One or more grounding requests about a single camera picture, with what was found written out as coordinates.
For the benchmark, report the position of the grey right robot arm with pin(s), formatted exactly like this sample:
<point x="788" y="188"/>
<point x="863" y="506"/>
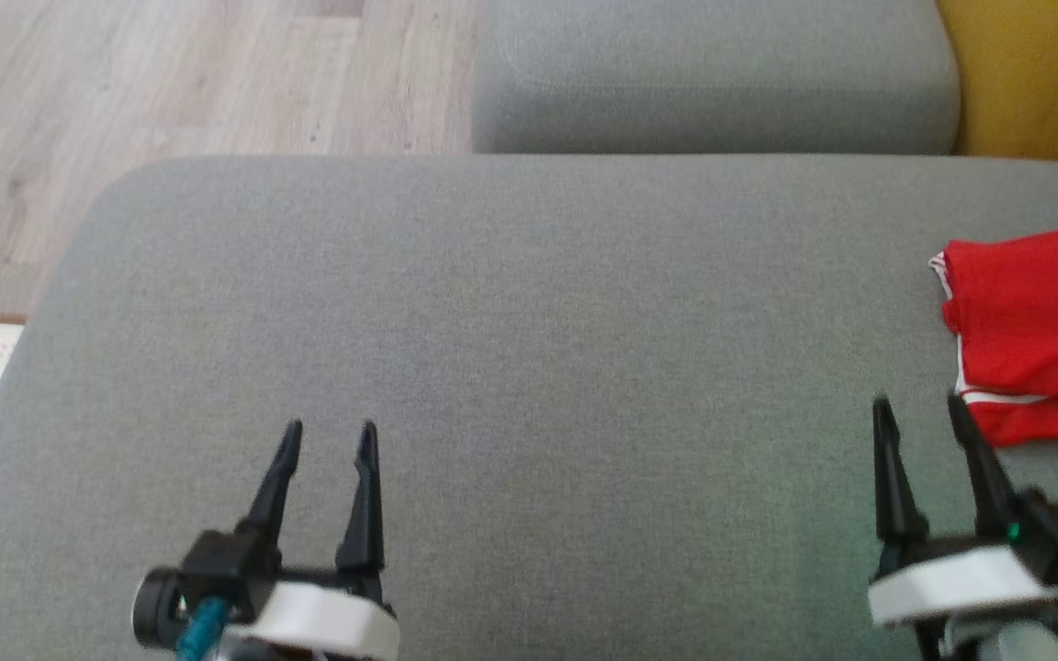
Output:
<point x="1029" y="644"/>

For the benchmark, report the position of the red white basketball jersey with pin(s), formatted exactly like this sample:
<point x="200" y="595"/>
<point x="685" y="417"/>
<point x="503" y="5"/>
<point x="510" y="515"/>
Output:
<point x="1034" y="312"/>

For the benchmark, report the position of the small grey sofa seat cushion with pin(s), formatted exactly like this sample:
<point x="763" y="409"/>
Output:
<point x="713" y="73"/>

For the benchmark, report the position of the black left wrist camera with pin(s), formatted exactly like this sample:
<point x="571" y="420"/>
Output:
<point x="217" y="565"/>

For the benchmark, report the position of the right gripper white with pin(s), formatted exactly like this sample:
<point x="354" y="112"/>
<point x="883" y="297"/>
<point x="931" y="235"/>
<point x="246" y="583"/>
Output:
<point x="961" y="583"/>

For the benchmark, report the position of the yellow sofa backrest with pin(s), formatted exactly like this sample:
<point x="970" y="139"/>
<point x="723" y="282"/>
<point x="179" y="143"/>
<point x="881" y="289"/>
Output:
<point x="1034" y="73"/>

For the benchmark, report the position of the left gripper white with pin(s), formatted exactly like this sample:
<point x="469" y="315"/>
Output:
<point x="327" y="615"/>

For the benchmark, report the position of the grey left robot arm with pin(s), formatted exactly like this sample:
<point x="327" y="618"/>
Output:
<point x="258" y="653"/>

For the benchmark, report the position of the red garment with white trim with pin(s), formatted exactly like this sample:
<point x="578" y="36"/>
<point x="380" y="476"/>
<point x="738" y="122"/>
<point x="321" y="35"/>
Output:
<point x="1052" y="424"/>

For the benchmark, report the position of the large grey sofa seat cushion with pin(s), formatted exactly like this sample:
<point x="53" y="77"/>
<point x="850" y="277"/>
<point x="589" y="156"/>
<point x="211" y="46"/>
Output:
<point x="538" y="367"/>

